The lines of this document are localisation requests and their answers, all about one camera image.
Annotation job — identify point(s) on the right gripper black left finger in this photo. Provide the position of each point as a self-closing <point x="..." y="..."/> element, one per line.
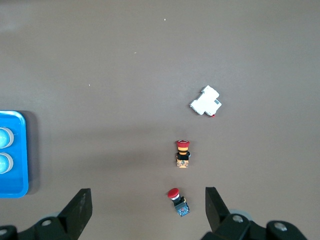
<point x="77" y="210"/>

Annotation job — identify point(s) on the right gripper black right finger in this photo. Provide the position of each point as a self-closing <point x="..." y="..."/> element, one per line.
<point x="215" y="210"/>

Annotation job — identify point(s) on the light blue desk bell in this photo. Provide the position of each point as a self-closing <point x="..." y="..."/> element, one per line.
<point x="4" y="163"/>
<point x="5" y="137"/>

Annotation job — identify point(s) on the red black push button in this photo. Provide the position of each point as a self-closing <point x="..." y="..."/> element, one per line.
<point x="178" y="201"/>

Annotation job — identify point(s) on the red yellow emergency stop button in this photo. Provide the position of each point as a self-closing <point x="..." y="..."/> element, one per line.
<point x="182" y="155"/>

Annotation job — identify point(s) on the blue plastic tray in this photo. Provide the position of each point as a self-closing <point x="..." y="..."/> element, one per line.
<point x="17" y="155"/>

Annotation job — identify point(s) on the white circuit breaker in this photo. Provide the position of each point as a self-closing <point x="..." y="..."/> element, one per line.
<point x="206" y="101"/>

